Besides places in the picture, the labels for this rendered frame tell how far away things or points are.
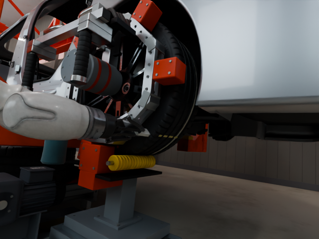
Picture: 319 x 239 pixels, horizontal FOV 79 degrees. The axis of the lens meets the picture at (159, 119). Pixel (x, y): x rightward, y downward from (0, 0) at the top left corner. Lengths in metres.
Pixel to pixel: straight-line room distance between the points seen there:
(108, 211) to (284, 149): 4.02
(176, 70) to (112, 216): 0.70
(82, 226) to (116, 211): 0.15
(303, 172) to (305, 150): 0.42
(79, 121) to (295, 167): 4.39
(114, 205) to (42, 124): 0.61
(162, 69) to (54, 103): 0.36
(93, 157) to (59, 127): 0.37
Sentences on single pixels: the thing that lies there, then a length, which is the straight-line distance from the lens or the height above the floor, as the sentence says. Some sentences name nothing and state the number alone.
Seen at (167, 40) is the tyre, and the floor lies 1.00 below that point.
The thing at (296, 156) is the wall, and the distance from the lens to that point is 4.63.
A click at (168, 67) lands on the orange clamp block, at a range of 0.65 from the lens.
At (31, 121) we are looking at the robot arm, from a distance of 0.45.
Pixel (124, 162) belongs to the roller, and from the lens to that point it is 0.76.
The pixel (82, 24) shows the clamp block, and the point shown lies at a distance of 0.65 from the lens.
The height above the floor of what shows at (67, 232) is 0.15.
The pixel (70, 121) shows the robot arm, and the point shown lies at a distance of 0.47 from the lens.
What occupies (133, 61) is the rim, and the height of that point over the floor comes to 0.96.
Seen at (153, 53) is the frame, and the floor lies 0.91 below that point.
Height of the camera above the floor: 0.60
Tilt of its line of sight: 7 degrees up
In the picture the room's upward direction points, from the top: 6 degrees clockwise
